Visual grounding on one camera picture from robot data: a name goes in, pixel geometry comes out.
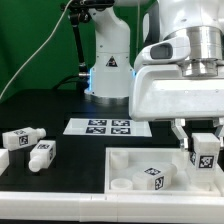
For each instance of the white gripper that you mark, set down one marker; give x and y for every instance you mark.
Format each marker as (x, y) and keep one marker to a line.
(160, 92)

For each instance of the white square table top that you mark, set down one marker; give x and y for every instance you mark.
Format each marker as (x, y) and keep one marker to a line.
(122, 163)

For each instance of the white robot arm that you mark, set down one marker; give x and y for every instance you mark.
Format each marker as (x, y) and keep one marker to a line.
(202, 21)

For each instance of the white marker tag sheet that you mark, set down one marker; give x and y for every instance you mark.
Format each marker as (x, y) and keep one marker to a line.
(107, 127)

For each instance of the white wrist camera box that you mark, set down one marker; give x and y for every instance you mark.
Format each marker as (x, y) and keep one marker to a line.
(165, 52)

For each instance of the black camera stand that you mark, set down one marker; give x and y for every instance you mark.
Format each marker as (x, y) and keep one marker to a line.
(78, 14)

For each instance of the white left fence rail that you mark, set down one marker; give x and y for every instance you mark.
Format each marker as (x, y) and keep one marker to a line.
(4, 160)

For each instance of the white fence rail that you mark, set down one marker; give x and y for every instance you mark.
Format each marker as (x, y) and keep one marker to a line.
(4, 160)
(111, 208)

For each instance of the white front fence rail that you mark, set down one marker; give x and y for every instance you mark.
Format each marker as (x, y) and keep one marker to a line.
(111, 208)

